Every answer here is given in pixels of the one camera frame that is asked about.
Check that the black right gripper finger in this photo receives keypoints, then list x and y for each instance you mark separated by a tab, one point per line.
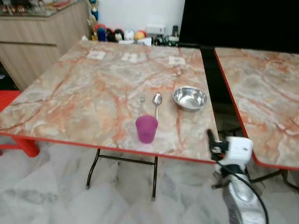
211	136

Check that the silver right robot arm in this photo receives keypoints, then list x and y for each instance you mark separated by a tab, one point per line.
240	200

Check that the stainless steel bowl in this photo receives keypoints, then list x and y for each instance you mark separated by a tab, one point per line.
190	98

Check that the purple plastic cup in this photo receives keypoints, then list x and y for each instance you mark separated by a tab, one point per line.
146	129

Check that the steel spoon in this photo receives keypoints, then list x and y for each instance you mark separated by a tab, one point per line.
157	99

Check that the marble top folding table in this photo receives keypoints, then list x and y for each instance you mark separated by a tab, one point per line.
93	93
266	93

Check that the steel fork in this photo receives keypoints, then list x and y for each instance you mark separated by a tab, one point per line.
142	102

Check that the white paper label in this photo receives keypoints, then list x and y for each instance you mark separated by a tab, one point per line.
96	55
176	60

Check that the black television screen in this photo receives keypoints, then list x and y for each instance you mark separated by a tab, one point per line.
238	21

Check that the orange yellow ball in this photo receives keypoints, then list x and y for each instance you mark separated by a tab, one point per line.
140	35

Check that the blue toy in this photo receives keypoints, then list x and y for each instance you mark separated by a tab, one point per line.
101	34

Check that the gold and blue trophy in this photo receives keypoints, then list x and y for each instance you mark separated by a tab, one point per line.
94	11

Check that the light wooden cabinet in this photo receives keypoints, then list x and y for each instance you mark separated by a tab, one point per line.
32	46

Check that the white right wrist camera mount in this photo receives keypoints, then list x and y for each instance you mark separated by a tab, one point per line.
239	149

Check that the white wall box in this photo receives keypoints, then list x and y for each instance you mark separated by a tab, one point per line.
155	29

